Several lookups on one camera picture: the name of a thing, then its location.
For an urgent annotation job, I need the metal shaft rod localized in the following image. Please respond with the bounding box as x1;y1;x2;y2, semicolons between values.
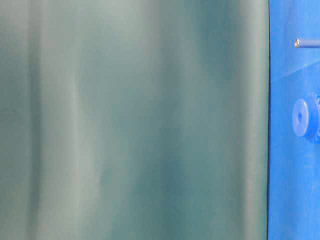
294;38;320;49

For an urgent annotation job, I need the small blue plastic gear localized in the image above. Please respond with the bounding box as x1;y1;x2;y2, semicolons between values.
292;93;320;144

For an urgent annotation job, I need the green backdrop curtain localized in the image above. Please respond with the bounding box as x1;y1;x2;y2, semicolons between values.
0;0;270;240

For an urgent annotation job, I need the blue cloth mat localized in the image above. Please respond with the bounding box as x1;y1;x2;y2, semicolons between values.
268;0;320;240

